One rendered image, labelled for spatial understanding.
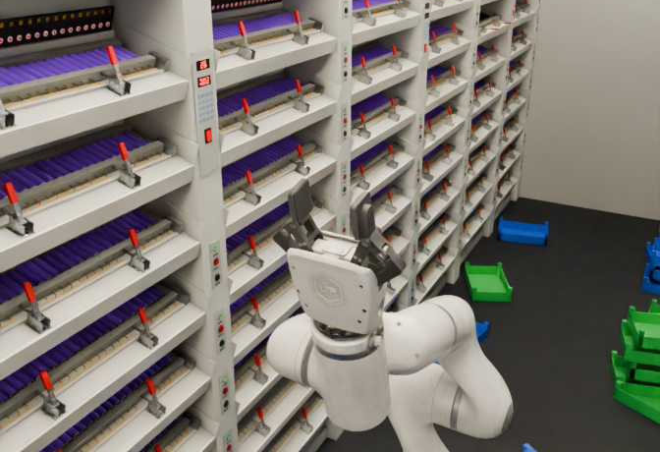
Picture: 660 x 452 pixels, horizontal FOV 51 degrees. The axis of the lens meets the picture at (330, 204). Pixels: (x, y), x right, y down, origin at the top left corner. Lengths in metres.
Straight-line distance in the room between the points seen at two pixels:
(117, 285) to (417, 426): 0.66
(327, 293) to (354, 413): 0.18
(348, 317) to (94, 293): 0.80
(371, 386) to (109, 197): 0.76
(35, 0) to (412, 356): 1.00
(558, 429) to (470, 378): 1.76
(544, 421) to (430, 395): 1.75
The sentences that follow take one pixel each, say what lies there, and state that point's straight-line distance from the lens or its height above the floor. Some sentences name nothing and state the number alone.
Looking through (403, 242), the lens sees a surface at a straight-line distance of 2.97.
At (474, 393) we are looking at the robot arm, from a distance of 1.20.
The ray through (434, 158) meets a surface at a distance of 3.33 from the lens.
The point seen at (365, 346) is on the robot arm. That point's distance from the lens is 0.78.
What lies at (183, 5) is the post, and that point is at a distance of 1.50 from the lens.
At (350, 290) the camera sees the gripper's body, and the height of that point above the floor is 1.46.
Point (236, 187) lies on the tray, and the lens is 1.84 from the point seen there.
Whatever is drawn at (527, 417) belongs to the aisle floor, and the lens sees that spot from 2.97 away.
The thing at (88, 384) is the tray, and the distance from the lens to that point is 1.53.
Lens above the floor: 1.80
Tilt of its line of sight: 22 degrees down
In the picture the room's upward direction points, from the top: straight up
